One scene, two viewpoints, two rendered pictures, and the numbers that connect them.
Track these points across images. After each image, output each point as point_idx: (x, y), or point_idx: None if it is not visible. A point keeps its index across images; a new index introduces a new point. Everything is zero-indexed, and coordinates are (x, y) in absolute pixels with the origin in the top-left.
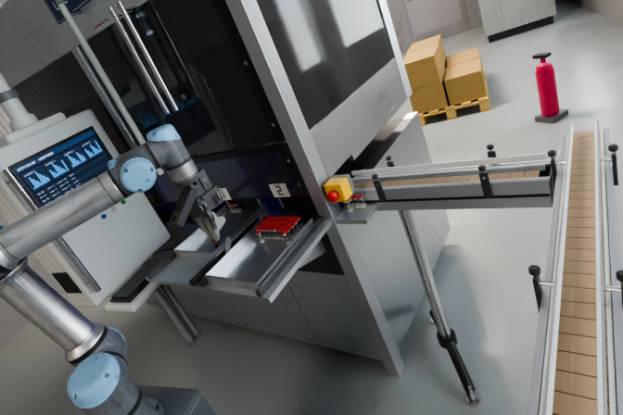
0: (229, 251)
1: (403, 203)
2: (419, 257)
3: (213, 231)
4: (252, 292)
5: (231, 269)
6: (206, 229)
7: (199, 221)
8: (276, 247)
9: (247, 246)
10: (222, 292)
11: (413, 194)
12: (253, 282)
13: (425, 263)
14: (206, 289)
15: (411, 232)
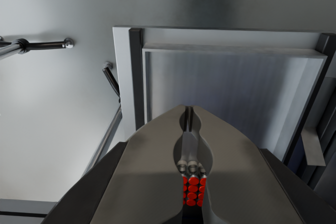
0: (294, 130)
1: (46, 211)
2: (96, 151)
3: (136, 133)
4: (165, 38)
5: (269, 91)
6: (207, 146)
7: (243, 206)
8: (191, 144)
9: (267, 146)
10: (252, 29)
11: (22, 223)
12: (151, 48)
13: (96, 147)
14: (312, 31)
15: (82, 176)
